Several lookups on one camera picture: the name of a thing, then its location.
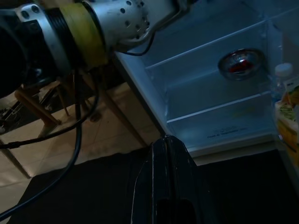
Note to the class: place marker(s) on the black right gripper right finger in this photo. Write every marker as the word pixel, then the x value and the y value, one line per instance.
pixel 184 177

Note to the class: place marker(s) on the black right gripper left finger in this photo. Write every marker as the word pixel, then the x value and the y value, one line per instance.
pixel 154 177

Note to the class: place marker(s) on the glass fridge shelf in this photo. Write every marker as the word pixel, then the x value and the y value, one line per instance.
pixel 210 35
pixel 198 98

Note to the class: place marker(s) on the grey fridge body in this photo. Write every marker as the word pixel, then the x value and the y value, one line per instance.
pixel 187 81

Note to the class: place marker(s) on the grey fridge main door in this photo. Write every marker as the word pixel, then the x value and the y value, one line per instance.
pixel 292 46

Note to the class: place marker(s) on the clear vegetable drawer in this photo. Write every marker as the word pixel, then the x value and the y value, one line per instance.
pixel 222 130

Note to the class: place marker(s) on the yellow green juice carton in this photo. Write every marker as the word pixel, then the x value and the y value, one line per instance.
pixel 289 130

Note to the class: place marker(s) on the steel bowl with red food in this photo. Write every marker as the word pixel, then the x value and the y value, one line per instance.
pixel 240 64

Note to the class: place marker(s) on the wooden chair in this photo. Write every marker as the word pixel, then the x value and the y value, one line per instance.
pixel 35 105

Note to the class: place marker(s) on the small white-capped water bottle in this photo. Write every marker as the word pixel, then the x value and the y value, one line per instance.
pixel 282 70

